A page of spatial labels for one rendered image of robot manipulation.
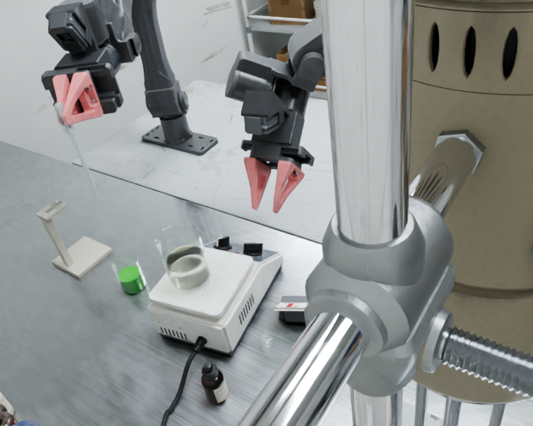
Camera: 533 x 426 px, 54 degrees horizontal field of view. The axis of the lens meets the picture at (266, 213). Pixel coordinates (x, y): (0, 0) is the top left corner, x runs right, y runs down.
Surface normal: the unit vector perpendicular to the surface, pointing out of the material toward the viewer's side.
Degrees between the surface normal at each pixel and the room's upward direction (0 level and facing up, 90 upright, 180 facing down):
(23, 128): 90
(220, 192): 0
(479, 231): 90
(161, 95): 83
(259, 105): 40
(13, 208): 0
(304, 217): 0
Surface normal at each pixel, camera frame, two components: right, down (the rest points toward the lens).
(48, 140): 0.82, 0.25
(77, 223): -0.14, -0.78
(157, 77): -0.04, 0.52
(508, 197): -0.28, 0.63
